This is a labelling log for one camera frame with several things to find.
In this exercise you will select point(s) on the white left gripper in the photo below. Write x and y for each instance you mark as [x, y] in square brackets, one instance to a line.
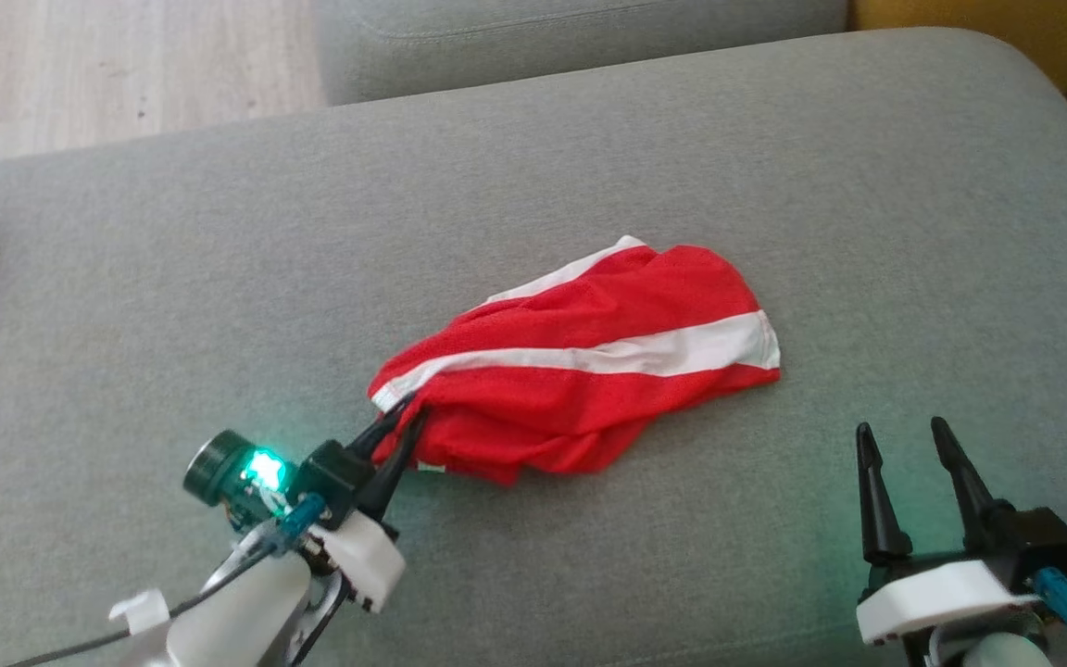
[362, 556]

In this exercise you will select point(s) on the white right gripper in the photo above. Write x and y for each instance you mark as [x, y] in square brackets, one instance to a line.
[941, 593]

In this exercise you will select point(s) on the red shorts with white stripe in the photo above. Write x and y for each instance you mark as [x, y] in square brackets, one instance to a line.
[589, 389]

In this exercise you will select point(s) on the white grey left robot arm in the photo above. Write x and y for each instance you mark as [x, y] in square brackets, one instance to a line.
[237, 611]

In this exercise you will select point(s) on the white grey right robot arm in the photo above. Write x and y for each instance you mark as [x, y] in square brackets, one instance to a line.
[1006, 653]

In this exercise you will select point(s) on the wide grey sofa seat cushion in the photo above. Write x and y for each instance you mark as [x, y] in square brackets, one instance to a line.
[589, 46]

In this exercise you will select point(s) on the large yellow sofa back cushion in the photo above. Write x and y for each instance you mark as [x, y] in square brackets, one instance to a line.
[1034, 28]

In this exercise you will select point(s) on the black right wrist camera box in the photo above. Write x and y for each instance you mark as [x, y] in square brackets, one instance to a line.
[1043, 542]

